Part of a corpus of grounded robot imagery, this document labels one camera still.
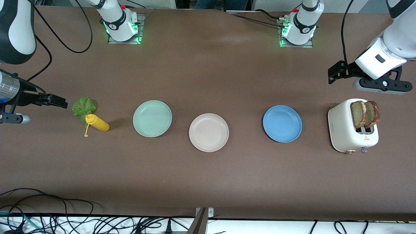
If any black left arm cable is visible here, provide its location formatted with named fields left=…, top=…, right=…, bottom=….
left=341, top=0, right=355, bottom=65

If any blue plate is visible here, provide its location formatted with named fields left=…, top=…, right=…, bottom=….
left=263, top=105, right=303, bottom=143

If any aluminium camera post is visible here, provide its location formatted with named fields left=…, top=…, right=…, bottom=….
left=187, top=207, right=214, bottom=234

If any black looped cable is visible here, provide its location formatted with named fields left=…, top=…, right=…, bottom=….
left=0, top=188, right=98, bottom=216

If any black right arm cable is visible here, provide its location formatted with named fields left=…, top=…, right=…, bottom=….
left=25, top=0, right=94, bottom=83

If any person in blue jeans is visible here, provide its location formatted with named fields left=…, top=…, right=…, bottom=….
left=195, top=0, right=252, bottom=10

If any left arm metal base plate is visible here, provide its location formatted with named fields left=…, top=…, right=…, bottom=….
left=277, top=18, right=314, bottom=48

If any green lettuce leaf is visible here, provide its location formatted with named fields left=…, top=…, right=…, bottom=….
left=71, top=97, right=97, bottom=127

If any teal cable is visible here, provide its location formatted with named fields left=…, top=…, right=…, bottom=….
left=0, top=211, right=43, bottom=233

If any yellow squeeze bottle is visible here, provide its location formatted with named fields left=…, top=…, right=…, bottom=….
left=84, top=114, right=110, bottom=137

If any light green plate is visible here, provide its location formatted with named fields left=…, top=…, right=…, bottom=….
left=133, top=100, right=173, bottom=138

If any black base cable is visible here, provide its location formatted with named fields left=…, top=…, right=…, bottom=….
left=227, top=9, right=286, bottom=28

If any toasted bread slice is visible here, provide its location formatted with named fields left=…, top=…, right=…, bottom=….
left=364, top=100, right=381, bottom=129
left=351, top=101, right=368, bottom=129

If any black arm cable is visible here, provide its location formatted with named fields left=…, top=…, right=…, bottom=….
left=25, top=0, right=94, bottom=83
left=341, top=0, right=355, bottom=65

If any beige plate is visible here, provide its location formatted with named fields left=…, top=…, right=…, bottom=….
left=188, top=113, right=229, bottom=152

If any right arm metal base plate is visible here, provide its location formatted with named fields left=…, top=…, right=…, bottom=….
left=107, top=13, right=146, bottom=45

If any cream white toaster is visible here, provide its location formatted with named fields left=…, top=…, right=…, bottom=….
left=328, top=98, right=380, bottom=154

